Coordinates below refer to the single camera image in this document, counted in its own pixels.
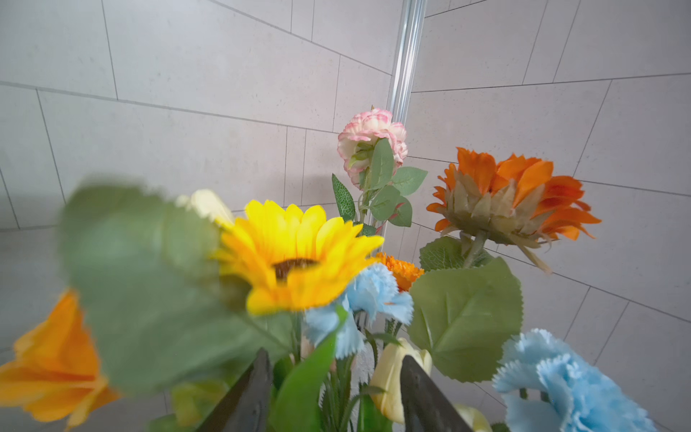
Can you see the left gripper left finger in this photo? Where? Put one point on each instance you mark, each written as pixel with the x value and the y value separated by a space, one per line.
pixel 245 407

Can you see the yellow sunflower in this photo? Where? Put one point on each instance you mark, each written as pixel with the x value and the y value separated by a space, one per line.
pixel 171 296

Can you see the right vase bouquet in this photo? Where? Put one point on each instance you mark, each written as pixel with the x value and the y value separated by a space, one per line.
pixel 459 312

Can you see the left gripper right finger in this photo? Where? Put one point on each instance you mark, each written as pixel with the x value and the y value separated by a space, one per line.
pixel 425 406

